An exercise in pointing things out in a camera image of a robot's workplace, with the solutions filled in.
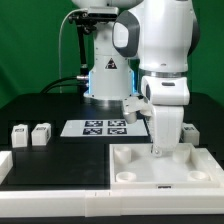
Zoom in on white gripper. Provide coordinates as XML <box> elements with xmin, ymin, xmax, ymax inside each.
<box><xmin>122</xmin><ymin>76</ymin><xmax>190</xmax><ymax>157</ymax></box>

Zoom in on white square table top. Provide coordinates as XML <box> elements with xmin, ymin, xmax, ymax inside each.
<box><xmin>109</xmin><ymin>143</ymin><xmax>224</xmax><ymax>189</ymax></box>

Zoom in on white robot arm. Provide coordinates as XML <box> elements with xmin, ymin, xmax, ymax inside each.
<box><xmin>71</xmin><ymin>0</ymin><xmax>199</xmax><ymax>156</ymax></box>

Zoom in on white sheet with markers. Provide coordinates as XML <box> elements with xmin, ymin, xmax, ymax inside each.
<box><xmin>61</xmin><ymin>119</ymin><xmax>147</xmax><ymax>137</ymax></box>

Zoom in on white U-shaped obstacle fence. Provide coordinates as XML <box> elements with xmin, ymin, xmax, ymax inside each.
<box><xmin>0</xmin><ymin>147</ymin><xmax>224</xmax><ymax>218</ymax></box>

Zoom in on black cables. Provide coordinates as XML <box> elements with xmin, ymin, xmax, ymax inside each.
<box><xmin>40</xmin><ymin>75</ymin><xmax>90</xmax><ymax>94</ymax></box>

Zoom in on black camera on stand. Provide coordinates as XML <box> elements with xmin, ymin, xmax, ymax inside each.
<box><xmin>69</xmin><ymin>6</ymin><xmax>119</xmax><ymax>97</ymax></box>

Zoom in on grey camera cable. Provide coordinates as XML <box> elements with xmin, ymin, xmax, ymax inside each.
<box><xmin>58</xmin><ymin>9</ymin><xmax>88</xmax><ymax>94</ymax></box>

